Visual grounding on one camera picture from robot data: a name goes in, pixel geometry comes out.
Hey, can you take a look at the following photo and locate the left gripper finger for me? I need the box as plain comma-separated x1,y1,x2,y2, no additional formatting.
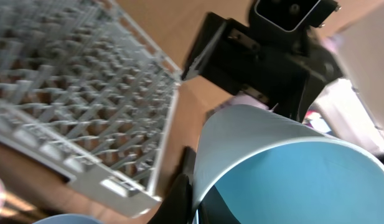
148,146,197,224

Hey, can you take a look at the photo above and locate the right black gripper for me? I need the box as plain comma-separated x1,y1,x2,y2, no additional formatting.
181,12,344,122

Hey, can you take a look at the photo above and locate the light blue cup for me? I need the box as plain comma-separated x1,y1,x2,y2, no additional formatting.
192,105,384,223

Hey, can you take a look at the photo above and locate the large blue plate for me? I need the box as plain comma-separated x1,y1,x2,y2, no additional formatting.
34,213,103,224

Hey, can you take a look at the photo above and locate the grey dishwasher rack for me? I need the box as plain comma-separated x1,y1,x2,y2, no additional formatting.
0,0,180,218

